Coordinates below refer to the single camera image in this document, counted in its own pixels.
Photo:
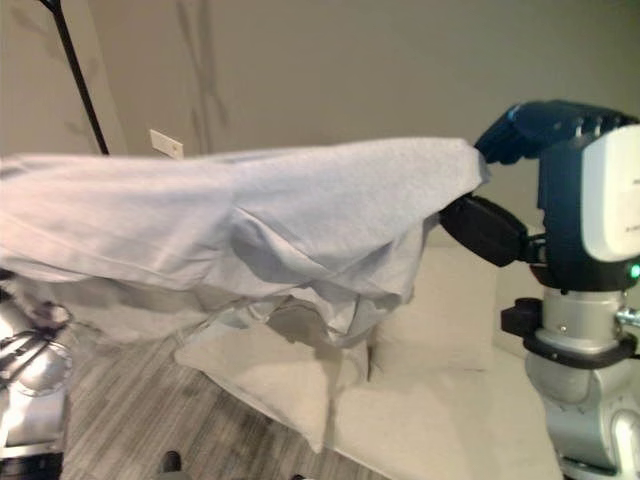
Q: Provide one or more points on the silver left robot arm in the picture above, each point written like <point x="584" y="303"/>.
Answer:
<point x="30" y="380"/>

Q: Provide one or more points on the light blue shirt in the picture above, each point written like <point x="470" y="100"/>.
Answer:
<point x="240" y="220"/>

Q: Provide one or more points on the white wall socket plate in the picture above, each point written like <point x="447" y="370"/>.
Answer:
<point x="166" y="144"/>

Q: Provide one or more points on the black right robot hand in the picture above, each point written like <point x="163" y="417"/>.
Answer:
<point x="565" y="210"/>

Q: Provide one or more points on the black sofa foot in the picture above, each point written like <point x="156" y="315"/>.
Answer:
<point x="170" y="461"/>

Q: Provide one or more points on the black clothes rack pole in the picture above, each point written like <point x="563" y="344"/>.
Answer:
<point x="80" y="80"/>

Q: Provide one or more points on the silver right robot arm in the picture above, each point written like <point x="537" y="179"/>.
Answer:
<point x="580" y="360"/>

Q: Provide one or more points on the cream white cushion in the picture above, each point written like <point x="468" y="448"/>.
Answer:
<point x="440" y="310"/>

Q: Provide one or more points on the cream white sofa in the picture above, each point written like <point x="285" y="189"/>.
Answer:
<point x="430" y="390"/>

